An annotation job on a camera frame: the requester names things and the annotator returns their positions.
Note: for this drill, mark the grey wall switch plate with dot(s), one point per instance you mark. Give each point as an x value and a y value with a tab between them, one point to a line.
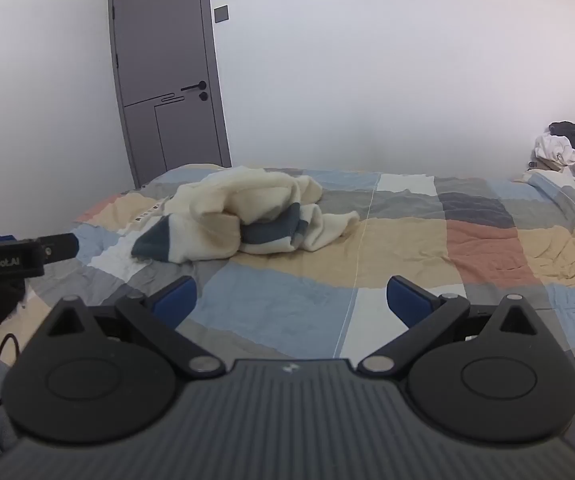
221	13

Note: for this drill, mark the grey door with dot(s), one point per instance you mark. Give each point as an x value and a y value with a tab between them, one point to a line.
162	60

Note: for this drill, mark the patchwork checked quilt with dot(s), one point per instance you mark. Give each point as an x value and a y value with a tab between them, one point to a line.
292	300

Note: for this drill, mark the white garment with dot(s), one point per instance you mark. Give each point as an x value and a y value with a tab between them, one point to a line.
552	147

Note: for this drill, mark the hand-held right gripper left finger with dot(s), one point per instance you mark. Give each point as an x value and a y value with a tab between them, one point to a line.
176	301

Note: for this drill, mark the beige garment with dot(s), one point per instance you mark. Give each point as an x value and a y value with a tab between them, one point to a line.
542	164

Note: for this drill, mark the cream sweater with blue stripes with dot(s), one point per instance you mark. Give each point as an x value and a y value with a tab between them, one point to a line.
247	210

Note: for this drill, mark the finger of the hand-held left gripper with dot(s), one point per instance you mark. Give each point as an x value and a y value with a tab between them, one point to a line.
60	249

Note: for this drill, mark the white quilt label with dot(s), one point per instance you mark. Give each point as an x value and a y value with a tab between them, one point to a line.
152	211

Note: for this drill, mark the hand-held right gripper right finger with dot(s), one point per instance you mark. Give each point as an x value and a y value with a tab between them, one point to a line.
408	304

